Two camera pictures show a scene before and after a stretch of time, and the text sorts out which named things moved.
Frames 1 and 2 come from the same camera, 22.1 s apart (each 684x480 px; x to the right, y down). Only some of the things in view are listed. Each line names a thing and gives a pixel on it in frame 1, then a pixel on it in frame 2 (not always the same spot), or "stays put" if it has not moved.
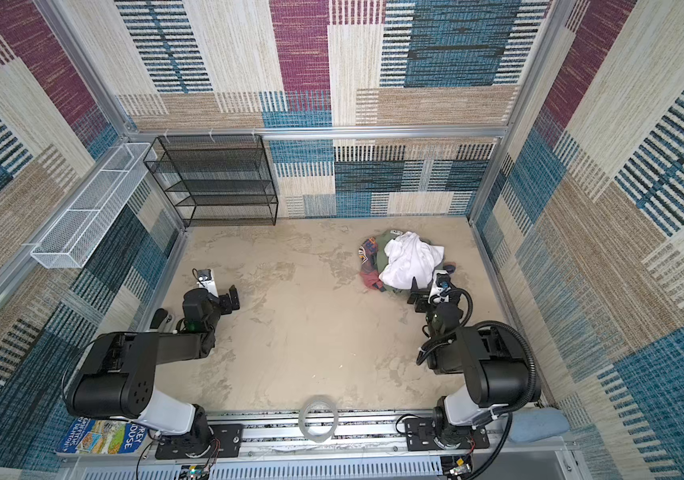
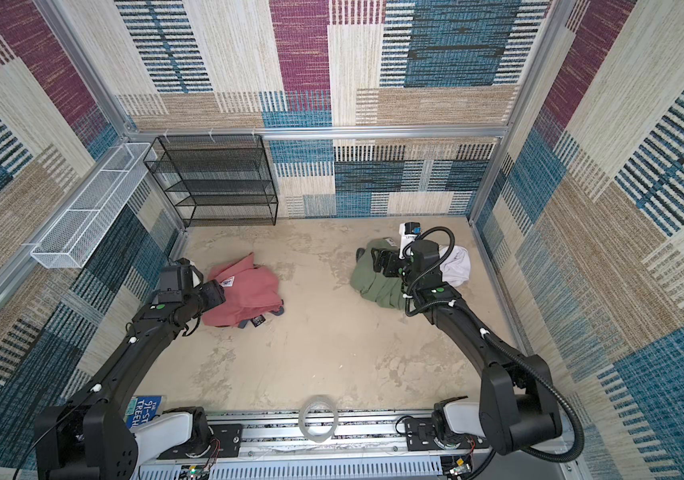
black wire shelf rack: [215, 180] stays put
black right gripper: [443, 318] → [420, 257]
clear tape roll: [302, 425] stays put
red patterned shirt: [369, 274] → [250, 291]
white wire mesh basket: [89, 215] stays put
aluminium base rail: [365, 447] stays put
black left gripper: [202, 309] → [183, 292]
